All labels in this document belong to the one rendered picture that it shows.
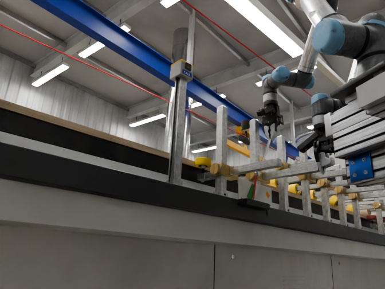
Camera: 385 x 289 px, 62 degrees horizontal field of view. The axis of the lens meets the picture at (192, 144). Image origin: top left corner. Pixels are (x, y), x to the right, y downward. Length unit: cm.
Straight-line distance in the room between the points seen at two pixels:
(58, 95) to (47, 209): 865
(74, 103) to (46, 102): 82
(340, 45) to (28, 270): 123
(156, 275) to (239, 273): 53
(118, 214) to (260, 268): 107
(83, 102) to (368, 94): 923
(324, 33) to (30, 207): 106
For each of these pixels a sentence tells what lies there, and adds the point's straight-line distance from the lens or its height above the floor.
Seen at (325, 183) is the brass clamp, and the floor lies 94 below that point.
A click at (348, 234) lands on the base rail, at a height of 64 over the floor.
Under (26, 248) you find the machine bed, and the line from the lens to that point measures 115.
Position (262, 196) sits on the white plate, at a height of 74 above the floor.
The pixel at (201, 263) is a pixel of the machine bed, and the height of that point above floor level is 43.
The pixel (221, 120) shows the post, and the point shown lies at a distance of 146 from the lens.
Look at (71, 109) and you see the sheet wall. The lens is 963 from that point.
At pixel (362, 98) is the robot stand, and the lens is 104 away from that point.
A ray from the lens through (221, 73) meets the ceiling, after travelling 852.
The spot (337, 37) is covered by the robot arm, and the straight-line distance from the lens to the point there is 122.
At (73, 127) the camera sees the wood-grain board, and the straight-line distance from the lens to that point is 124.
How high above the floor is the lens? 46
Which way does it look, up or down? 19 degrees up
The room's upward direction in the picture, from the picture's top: 3 degrees clockwise
